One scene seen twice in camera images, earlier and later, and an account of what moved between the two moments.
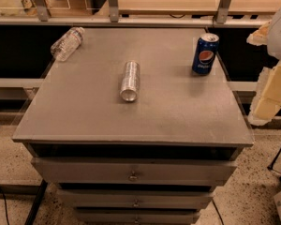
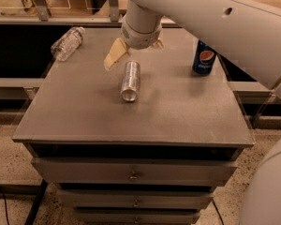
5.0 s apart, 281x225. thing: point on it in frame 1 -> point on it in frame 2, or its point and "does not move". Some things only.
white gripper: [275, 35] -> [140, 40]
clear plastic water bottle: [64, 47] does not move
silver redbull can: [131, 81] does not move
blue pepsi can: [205, 53] does not move
